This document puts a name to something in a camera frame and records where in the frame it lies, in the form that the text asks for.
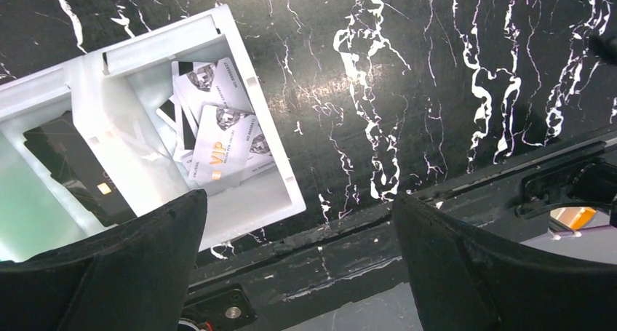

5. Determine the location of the silver VIP card upper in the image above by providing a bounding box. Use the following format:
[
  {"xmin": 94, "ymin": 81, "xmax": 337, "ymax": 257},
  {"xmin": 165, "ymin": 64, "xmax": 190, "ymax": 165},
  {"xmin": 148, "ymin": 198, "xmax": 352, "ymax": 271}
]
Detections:
[{"xmin": 171, "ymin": 57, "xmax": 253, "ymax": 121}]

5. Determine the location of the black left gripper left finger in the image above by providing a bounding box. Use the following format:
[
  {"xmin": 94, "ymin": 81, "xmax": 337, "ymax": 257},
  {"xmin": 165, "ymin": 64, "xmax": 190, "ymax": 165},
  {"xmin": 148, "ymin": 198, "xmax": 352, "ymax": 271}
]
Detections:
[{"xmin": 1, "ymin": 190, "xmax": 207, "ymax": 330}]

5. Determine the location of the aluminium frame rail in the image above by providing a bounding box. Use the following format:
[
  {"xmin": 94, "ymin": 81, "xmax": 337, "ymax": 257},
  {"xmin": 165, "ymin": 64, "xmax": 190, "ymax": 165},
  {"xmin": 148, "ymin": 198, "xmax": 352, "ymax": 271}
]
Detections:
[{"xmin": 181, "ymin": 132, "xmax": 616, "ymax": 330}]

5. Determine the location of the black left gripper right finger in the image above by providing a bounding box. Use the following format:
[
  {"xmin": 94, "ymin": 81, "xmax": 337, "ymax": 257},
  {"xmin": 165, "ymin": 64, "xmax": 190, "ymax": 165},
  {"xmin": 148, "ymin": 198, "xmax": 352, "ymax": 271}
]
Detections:
[{"xmin": 392, "ymin": 194, "xmax": 616, "ymax": 330}]

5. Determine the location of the black chip card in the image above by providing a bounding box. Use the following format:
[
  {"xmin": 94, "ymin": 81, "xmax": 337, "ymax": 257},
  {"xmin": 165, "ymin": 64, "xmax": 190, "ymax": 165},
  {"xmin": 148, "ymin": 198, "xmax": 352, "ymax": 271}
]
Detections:
[{"xmin": 23, "ymin": 111, "xmax": 137, "ymax": 227}]

